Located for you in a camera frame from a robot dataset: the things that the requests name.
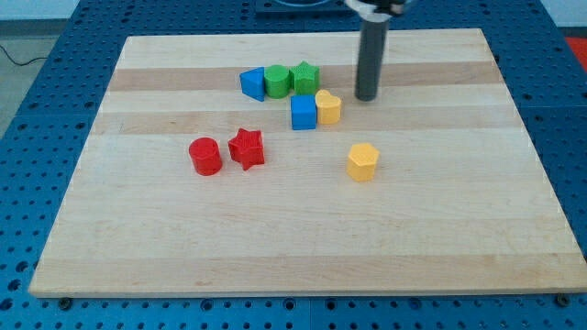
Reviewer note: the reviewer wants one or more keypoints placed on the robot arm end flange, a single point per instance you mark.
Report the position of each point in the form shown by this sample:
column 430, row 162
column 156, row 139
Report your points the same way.
column 378, row 11

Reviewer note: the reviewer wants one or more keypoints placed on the blue cube block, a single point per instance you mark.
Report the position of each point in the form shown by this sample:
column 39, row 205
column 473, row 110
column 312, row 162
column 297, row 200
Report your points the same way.
column 303, row 112

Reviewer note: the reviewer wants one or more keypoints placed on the wooden board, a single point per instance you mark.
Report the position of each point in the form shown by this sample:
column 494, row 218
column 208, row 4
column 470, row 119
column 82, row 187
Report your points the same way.
column 459, row 203

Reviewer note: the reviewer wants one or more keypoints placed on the red star block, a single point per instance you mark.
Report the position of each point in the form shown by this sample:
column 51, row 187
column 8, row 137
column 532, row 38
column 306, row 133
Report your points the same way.
column 246, row 148

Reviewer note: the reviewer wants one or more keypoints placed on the yellow hexagon block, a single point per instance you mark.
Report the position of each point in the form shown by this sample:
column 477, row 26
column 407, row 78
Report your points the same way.
column 362, row 162

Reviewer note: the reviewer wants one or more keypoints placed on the yellow heart block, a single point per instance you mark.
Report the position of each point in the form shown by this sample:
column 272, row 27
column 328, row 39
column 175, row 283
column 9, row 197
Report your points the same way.
column 328, row 107

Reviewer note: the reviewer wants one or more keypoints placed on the green star block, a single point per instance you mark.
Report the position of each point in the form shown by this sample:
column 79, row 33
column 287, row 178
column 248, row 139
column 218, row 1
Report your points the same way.
column 305, row 78

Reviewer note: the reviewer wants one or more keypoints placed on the red cylinder block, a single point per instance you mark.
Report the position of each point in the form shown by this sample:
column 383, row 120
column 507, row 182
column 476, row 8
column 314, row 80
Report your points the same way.
column 205, row 155

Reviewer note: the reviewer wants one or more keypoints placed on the green cylinder block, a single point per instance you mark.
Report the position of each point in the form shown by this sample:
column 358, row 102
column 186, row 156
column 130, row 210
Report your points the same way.
column 277, row 81

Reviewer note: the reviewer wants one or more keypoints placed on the blue triangle block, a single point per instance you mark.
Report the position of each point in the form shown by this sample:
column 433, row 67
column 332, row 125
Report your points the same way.
column 252, row 83

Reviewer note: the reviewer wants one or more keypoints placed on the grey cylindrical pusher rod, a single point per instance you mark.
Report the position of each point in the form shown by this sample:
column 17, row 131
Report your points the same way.
column 369, row 67

